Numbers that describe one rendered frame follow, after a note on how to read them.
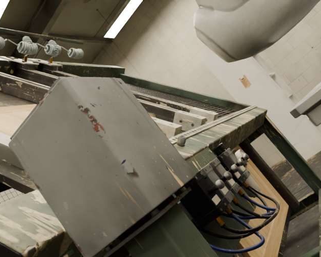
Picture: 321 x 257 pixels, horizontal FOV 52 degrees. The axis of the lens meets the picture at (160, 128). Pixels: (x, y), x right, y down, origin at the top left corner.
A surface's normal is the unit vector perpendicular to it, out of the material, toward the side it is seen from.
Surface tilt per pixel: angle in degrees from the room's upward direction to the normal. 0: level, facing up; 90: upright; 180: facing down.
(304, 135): 90
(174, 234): 90
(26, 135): 90
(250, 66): 90
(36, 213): 55
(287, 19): 151
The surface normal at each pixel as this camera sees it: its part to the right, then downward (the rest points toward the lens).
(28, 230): 0.19, -0.95
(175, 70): -0.48, 0.19
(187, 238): 0.67, -0.62
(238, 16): -0.24, 0.20
